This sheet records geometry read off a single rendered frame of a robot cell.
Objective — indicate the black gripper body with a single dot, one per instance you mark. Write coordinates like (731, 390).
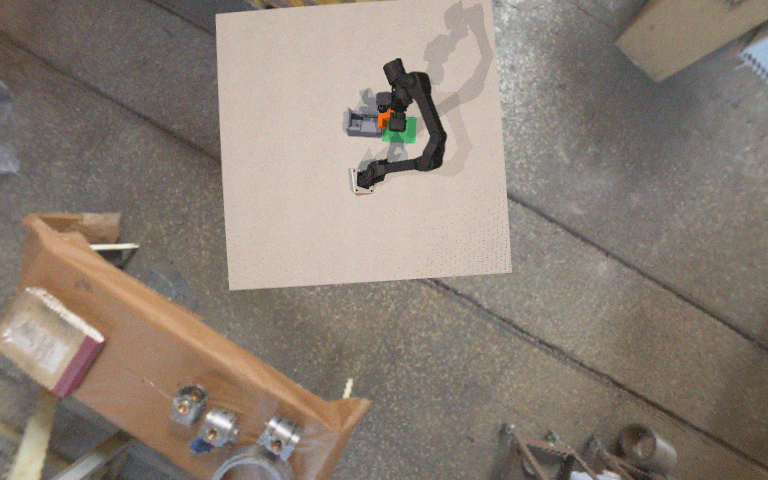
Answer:
(398, 124)

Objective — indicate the orange l-shaped part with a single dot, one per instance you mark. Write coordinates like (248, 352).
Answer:
(383, 118)

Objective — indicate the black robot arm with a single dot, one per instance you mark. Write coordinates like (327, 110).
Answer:
(415, 84)

